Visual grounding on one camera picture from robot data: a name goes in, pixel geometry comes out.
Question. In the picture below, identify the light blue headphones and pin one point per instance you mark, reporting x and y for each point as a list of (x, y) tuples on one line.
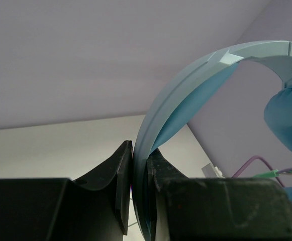
[(184, 96)]

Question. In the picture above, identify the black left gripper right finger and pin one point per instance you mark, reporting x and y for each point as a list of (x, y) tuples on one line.
[(169, 202)]

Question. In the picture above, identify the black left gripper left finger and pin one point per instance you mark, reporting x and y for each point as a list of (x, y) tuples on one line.
[(104, 198)]

